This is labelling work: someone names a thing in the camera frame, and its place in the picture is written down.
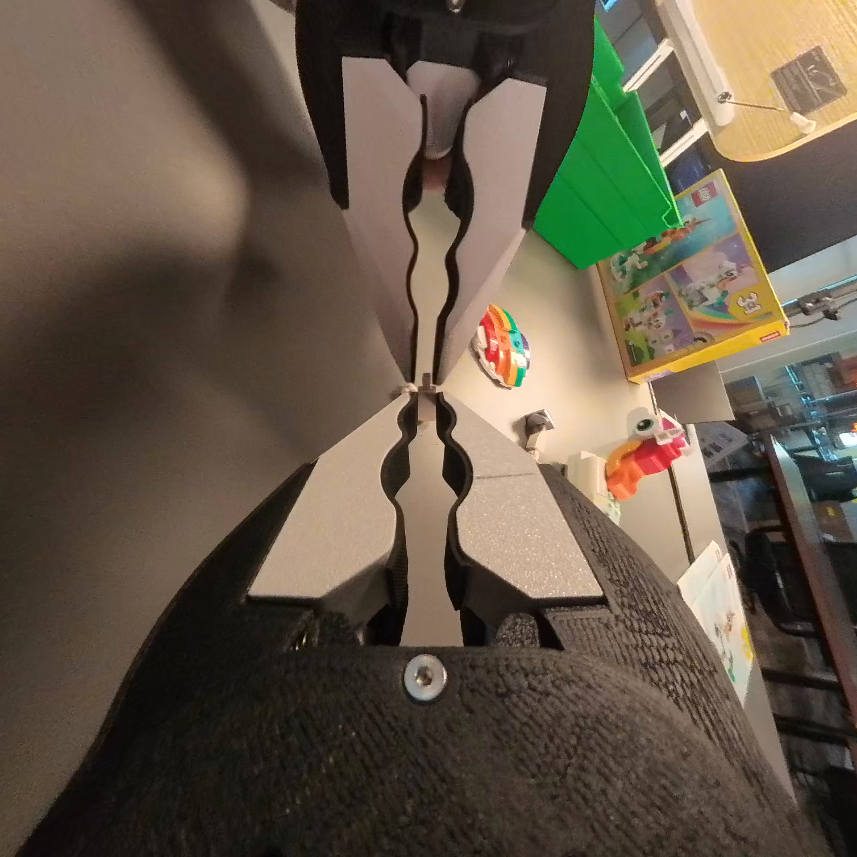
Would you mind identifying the white lego build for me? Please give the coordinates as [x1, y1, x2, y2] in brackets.
[567, 451, 625, 524]

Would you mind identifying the small grey lego piece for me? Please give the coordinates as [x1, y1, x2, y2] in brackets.
[395, 373, 441, 427]

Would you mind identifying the grey flat panel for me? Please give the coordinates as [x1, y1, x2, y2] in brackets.
[650, 360, 736, 424]

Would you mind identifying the orange red lego creature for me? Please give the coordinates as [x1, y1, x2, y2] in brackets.
[605, 407, 692, 501]

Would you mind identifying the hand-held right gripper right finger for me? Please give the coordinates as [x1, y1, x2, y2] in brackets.
[434, 392, 605, 614]

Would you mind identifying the stack of green plastic bins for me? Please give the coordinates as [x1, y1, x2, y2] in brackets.
[532, 17, 685, 270]

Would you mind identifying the black tag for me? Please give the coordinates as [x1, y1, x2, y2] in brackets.
[770, 45, 849, 112]

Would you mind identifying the pale wooden desk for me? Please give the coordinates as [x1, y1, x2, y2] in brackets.
[659, 0, 857, 163]

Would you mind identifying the yellow lego set box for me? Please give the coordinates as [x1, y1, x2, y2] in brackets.
[595, 169, 791, 384]

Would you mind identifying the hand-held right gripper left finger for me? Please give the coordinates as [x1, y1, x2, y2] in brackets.
[248, 392, 419, 618]

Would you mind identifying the rainbow lego build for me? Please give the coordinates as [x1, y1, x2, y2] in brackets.
[471, 304, 534, 390]

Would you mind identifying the dark brown table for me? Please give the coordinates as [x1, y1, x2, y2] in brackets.
[762, 434, 857, 714]

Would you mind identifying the lego instruction booklet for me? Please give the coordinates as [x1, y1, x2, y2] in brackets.
[676, 540, 755, 705]

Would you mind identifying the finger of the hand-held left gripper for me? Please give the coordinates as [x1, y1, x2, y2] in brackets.
[340, 56, 429, 381]
[434, 75, 545, 384]

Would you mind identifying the small grey white lego part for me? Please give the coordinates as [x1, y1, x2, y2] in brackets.
[521, 407, 554, 458]

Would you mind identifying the printed paper sheet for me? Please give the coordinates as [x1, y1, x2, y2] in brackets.
[693, 422, 752, 474]

